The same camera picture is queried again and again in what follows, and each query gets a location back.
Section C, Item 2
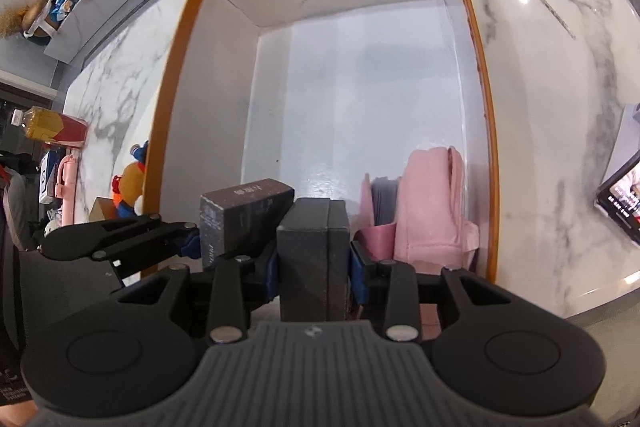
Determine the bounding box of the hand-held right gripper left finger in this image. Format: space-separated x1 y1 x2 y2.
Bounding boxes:
116 247 280 345

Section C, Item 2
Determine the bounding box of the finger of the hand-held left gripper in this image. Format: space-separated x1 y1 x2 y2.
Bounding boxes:
40 213 203 264

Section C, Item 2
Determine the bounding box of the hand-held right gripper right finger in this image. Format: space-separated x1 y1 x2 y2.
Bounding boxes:
349 241 501 343

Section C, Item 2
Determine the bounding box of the pink card wallet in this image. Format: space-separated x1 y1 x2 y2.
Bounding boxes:
352 172 401 260

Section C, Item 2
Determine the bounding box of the grey box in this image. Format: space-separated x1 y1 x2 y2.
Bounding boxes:
276 198 351 323

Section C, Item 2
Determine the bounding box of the dark printed box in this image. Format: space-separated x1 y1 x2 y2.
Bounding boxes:
199 178 295 271

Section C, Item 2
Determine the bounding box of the brown bear plush toy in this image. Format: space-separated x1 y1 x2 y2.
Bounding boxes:
111 141 151 219

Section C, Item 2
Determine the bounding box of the pink fabric pouch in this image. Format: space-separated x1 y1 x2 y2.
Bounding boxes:
392 146 480 270

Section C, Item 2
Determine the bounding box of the orange cardboard box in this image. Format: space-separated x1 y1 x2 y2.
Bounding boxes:
145 0 501 288

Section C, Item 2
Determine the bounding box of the brown box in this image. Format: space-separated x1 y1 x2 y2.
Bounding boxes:
90 197 121 222

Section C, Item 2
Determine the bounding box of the pink selfie stick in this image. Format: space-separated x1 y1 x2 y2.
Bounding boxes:
56 152 81 225

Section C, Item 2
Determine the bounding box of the white and blue box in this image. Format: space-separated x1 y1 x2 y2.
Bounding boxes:
37 152 63 202

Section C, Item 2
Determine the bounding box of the tea bottle red label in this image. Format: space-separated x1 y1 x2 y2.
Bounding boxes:
11 106 89 144

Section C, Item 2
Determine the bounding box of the dried flower bouquet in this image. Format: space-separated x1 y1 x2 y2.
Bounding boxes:
0 4 31 38

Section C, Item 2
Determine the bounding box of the smartphone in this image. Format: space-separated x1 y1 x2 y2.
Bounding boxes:
595 152 640 244

